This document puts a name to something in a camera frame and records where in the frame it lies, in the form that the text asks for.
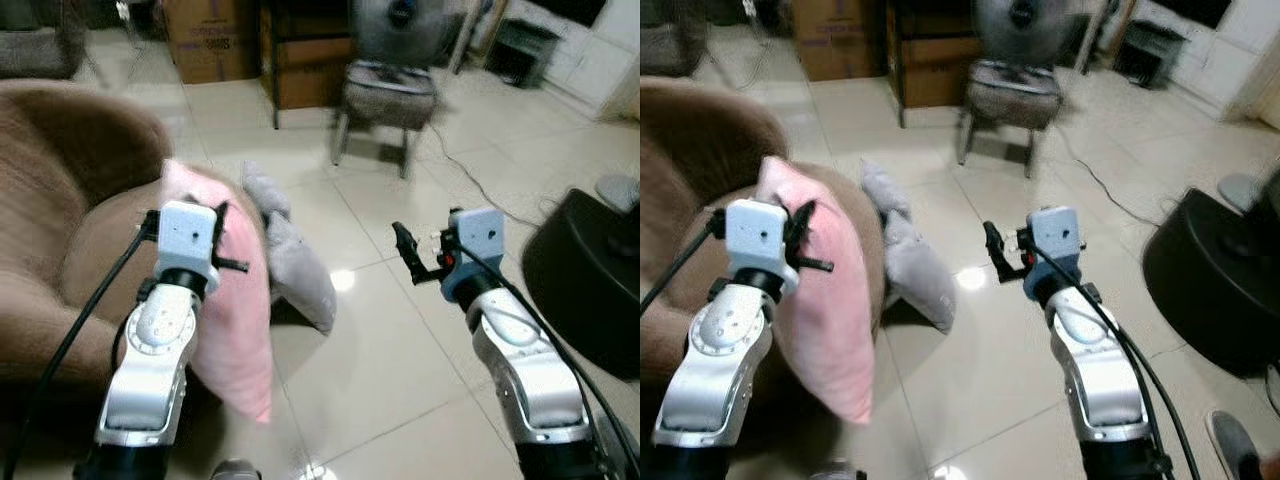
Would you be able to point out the pink pillow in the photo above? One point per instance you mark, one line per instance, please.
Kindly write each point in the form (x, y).
(830, 340)
(240, 330)

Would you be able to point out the small black stand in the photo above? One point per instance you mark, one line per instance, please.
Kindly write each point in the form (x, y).
(522, 50)
(1148, 52)

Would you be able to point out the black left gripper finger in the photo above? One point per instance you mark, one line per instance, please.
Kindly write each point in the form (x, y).
(234, 265)
(802, 224)
(818, 265)
(221, 222)

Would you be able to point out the brown plush sofa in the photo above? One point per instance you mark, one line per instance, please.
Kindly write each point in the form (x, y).
(690, 160)
(60, 180)

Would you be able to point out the grey disc base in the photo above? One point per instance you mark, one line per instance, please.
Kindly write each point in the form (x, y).
(620, 190)
(1248, 190)

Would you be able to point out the grey pillow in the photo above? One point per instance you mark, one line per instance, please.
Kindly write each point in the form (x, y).
(915, 265)
(295, 265)

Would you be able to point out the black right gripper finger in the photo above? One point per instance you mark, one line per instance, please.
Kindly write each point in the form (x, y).
(996, 248)
(407, 248)

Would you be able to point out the grey seat metal-frame chair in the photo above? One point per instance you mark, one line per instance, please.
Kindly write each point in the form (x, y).
(1012, 95)
(390, 95)

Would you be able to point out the white low cabinet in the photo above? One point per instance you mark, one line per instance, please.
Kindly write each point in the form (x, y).
(1235, 60)
(600, 65)

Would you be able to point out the round grey mesh fan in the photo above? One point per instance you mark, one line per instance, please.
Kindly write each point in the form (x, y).
(1025, 30)
(400, 30)

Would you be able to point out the grey shoe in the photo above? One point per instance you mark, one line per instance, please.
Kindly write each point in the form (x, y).
(1235, 445)

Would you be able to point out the black round pouf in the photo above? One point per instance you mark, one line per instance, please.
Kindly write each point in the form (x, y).
(1210, 280)
(580, 280)

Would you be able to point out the plain brown cardboard box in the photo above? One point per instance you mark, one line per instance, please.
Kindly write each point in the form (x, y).
(312, 75)
(940, 75)

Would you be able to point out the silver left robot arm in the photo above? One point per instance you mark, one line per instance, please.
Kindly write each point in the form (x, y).
(150, 370)
(710, 370)

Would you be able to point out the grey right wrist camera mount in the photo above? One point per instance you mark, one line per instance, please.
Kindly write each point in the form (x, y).
(478, 250)
(1056, 250)

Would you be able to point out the cardboard box purple print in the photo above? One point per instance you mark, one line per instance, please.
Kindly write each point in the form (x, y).
(840, 40)
(210, 40)

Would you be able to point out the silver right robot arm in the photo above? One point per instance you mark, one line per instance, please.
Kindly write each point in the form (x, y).
(530, 380)
(1100, 380)

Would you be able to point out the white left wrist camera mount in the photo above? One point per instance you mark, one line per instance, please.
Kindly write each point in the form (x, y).
(760, 240)
(187, 235)

